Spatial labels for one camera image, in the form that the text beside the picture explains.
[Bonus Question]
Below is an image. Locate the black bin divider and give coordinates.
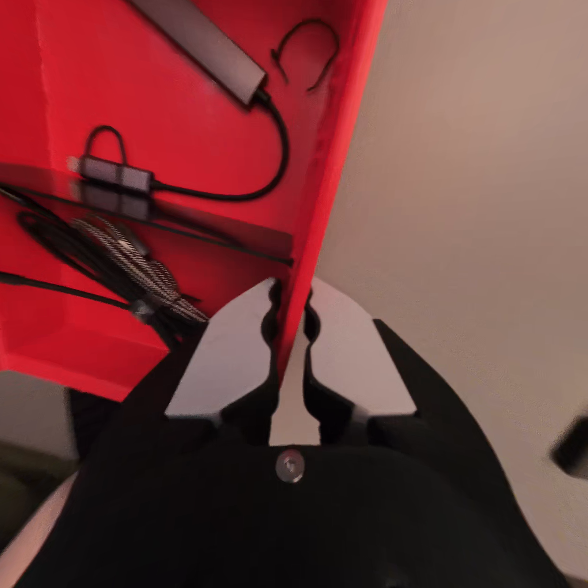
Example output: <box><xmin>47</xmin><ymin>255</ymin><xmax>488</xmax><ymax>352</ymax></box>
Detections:
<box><xmin>0</xmin><ymin>163</ymin><xmax>295</xmax><ymax>268</ymax></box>

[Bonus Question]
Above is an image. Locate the black zip tie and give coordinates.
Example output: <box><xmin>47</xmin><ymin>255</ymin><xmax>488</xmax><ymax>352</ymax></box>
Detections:
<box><xmin>270</xmin><ymin>18</ymin><xmax>341</xmax><ymax>91</ymax></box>

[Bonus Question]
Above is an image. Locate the grey usb hub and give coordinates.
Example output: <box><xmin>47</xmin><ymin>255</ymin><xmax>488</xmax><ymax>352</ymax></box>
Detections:
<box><xmin>68</xmin><ymin>0</ymin><xmax>292</xmax><ymax>201</ymax></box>

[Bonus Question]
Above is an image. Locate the black foam pad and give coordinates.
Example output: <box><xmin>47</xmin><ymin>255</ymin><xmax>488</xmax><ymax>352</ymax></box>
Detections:
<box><xmin>551</xmin><ymin>417</ymin><xmax>588</xmax><ymax>475</ymax></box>

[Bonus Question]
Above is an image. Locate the red plastic bin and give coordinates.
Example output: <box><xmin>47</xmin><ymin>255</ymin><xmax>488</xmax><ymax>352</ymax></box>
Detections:
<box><xmin>0</xmin><ymin>0</ymin><xmax>387</xmax><ymax>404</ymax></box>

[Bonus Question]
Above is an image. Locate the black coiled usb cable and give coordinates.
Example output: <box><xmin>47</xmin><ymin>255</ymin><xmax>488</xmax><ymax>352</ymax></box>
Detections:
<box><xmin>0</xmin><ymin>184</ymin><xmax>205</xmax><ymax>343</ymax></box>

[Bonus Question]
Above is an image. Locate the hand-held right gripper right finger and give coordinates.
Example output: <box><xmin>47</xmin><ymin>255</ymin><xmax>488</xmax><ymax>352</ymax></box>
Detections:
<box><xmin>303</xmin><ymin>279</ymin><xmax>417</xmax><ymax>424</ymax></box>

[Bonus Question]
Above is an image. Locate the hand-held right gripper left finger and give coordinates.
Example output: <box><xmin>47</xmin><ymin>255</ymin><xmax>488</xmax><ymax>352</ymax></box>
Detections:
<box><xmin>164</xmin><ymin>277</ymin><xmax>282</xmax><ymax>421</ymax></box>

